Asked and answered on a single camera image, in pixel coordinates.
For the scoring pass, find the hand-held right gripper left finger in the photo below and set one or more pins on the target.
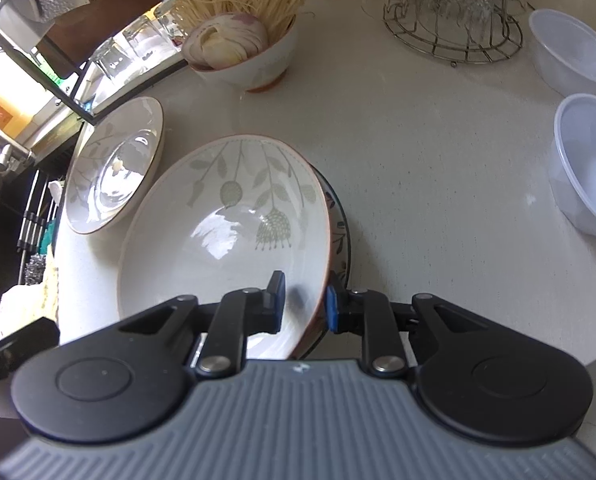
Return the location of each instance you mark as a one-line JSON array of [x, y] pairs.
[[277, 305]]

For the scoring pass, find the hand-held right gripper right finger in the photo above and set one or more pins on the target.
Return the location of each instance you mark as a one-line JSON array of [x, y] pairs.
[[333, 305]]

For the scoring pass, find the dark floral ceramic plate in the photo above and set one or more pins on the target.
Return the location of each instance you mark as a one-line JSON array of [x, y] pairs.
[[339, 240]]

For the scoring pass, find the large leaf print ceramic bowl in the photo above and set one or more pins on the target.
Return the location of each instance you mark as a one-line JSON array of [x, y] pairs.
[[218, 210]]

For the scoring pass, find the clear plastic bowl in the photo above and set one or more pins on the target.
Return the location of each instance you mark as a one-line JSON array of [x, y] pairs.
[[573, 55], [588, 170]]

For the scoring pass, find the white cloth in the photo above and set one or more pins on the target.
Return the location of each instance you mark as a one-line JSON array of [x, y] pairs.
[[23, 305]]

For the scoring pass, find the leaf print ceramic plate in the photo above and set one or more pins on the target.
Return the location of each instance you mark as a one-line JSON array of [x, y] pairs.
[[113, 160]]

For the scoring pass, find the ceramic bowl with orange foot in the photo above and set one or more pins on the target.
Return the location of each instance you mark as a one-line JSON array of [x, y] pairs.
[[268, 62]]

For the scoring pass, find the yellow container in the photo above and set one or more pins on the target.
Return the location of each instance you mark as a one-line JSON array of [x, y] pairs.
[[8, 95]]

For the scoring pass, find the sliced onion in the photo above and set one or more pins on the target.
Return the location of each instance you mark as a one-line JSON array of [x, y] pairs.
[[228, 40]]

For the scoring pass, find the clear drinking glass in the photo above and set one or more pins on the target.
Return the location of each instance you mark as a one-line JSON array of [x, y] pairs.
[[110, 57], [143, 37], [170, 20]]

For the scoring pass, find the brown wooden cutting board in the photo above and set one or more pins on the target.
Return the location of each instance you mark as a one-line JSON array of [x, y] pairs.
[[108, 15]]

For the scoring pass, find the black metal shelf frame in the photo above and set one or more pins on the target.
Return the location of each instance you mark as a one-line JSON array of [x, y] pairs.
[[33, 67]]

